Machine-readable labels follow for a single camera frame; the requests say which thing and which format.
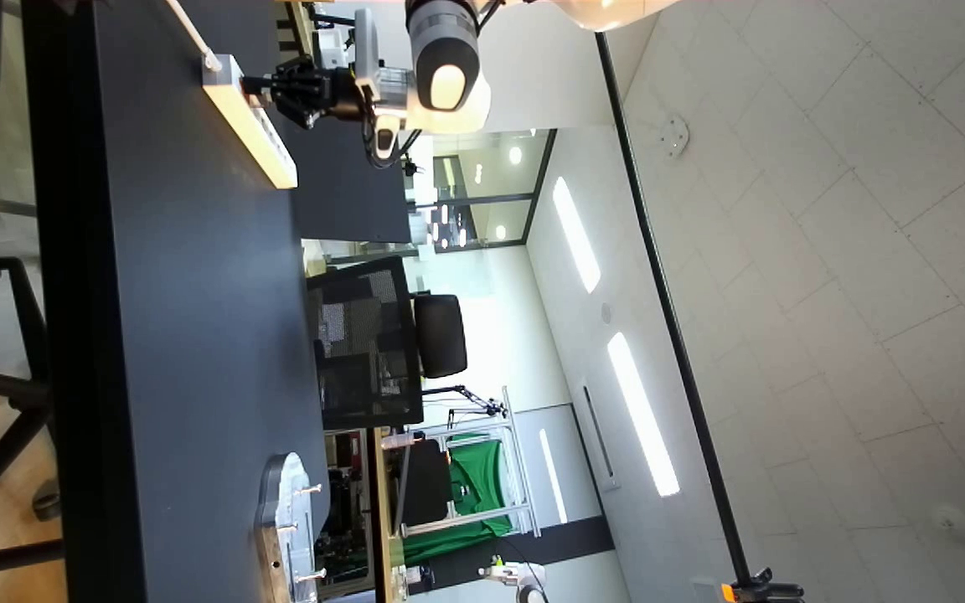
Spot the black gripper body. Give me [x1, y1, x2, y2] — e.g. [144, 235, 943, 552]
[270, 58, 372, 129]

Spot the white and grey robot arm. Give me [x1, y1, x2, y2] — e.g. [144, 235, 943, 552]
[268, 0, 534, 161]

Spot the white power strip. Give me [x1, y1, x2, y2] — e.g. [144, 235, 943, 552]
[200, 55, 299, 192]

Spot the black computer monitor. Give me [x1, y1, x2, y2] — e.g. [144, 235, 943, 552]
[308, 258, 423, 430]

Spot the black office chair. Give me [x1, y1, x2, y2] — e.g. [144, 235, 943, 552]
[417, 295, 467, 378]

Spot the long ceiling light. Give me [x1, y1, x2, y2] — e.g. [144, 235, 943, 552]
[552, 178, 603, 293]
[605, 331, 679, 501]

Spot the green screen backdrop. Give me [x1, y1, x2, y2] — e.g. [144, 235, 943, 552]
[402, 442, 512, 566]

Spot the white power strip cord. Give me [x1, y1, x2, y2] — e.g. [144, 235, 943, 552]
[163, 0, 223, 75]

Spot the black table leg frame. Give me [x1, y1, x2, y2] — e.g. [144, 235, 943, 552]
[0, 255, 69, 584]

